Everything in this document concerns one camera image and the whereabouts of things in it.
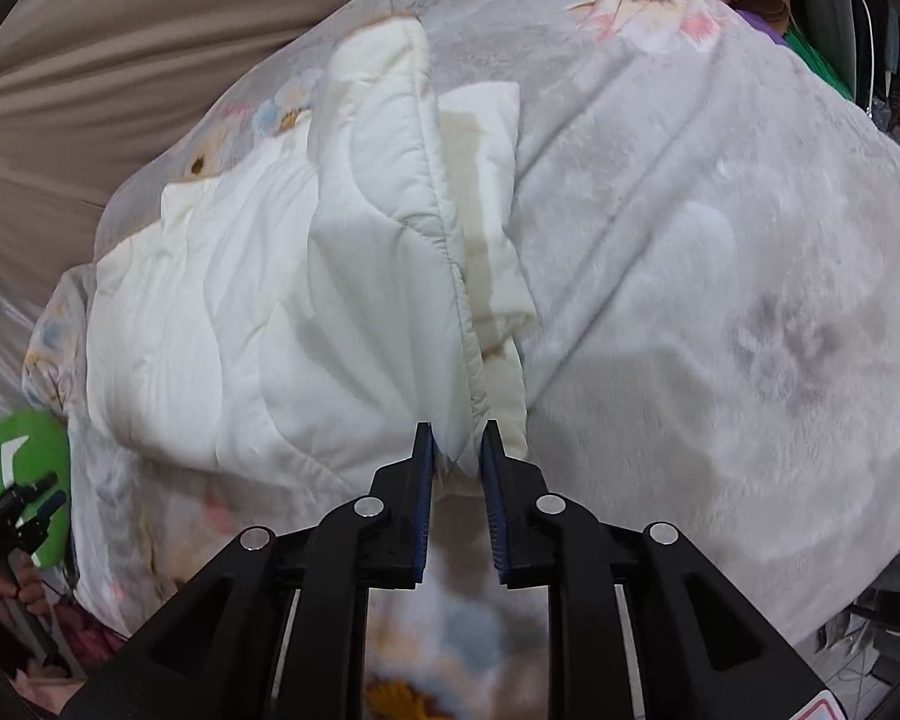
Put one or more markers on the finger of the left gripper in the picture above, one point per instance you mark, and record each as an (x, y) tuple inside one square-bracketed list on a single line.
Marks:
[(42, 518), (26, 511)]

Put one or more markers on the purple cloth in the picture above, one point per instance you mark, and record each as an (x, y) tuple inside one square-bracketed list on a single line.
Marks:
[(757, 22)]

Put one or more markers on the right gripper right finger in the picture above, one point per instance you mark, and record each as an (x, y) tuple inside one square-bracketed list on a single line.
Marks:
[(641, 624)]

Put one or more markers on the green cloth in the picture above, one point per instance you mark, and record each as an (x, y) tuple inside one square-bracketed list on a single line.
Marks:
[(816, 61)]

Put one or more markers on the person left hand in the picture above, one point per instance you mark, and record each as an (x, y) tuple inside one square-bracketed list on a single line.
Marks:
[(27, 589)]

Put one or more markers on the green cushion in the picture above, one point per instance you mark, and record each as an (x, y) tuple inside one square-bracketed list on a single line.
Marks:
[(33, 443)]

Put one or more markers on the beige bed sheet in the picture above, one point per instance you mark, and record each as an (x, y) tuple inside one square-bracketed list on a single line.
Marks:
[(91, 90)]

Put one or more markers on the cream quilted garment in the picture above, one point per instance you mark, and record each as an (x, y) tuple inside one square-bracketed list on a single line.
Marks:
[(294, 319)]

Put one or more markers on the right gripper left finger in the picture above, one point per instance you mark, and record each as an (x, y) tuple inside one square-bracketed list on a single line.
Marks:
[(274, 625)]

